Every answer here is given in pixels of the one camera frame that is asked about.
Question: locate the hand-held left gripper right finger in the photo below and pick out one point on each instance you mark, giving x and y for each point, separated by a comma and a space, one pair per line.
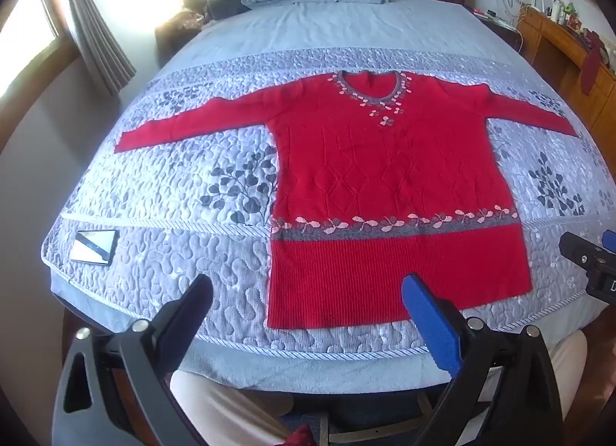
428, 321

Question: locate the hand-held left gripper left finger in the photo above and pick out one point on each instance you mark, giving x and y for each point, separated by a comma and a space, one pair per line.
195, 299

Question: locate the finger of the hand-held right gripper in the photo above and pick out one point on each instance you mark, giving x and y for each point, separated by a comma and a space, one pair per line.
610, 240
580, 248

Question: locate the red knit sweater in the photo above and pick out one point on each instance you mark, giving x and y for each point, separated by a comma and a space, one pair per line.
385, 162

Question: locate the smartphone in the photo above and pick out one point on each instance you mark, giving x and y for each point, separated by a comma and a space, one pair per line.
95, 246

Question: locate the grey leaf-print quilt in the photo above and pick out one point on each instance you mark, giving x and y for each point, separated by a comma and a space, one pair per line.
159, 186

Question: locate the dark red hanging cloth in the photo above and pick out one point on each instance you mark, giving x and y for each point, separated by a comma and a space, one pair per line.
591, 63

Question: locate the light wooden desk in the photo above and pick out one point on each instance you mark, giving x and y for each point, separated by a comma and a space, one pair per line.
553, 51

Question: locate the white bottle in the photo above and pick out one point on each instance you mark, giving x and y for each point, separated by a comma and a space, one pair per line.
557, 10

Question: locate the dark wooden nightstand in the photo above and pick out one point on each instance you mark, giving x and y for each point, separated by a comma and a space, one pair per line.
171, 41

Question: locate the grey curtain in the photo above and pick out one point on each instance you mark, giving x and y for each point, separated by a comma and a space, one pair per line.
96, 22

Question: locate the floral cloth pile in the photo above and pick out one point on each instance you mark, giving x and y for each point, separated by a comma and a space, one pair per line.
192, 0

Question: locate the bed with quilted bedspread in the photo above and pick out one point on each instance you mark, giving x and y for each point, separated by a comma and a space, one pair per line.
337, 27

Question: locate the wood-framed window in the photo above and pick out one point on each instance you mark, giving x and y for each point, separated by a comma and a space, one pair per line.
29, 22

